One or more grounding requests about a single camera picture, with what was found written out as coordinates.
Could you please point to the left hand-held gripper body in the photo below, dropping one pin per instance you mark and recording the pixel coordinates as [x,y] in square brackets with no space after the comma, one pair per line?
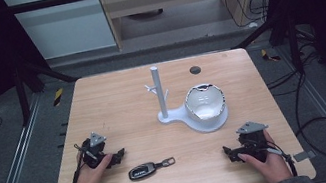
[93,151]

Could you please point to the person's right hand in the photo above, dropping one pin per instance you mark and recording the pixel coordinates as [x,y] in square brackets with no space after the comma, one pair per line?
[274,166]

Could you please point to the yellow black hazard tape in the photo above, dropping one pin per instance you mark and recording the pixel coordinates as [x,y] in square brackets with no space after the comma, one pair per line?
[58,97]
[269,56]

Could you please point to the grey tape strip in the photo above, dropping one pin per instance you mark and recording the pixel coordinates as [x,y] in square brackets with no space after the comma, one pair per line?
[304,156]

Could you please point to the white bowl with silver rim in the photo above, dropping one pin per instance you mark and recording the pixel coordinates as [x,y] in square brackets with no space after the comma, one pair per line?
[204,102]

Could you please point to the black car key fob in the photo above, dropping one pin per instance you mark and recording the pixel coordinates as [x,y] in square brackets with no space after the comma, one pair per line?
[144,170]

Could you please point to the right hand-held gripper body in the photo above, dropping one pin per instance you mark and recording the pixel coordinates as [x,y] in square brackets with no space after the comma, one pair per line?
[254,141]

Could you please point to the black metal stand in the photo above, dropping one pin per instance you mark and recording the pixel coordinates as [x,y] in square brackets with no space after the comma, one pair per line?
[293,44]
[22,96]

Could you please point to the white cabinet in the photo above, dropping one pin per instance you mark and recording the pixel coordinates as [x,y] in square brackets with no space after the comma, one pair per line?
[65,27]

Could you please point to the person's left hand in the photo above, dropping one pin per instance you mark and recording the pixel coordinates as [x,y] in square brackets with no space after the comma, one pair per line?
[89,180]

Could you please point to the white key stand with pole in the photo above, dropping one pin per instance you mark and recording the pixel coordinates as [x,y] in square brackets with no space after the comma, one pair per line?
[172,116]

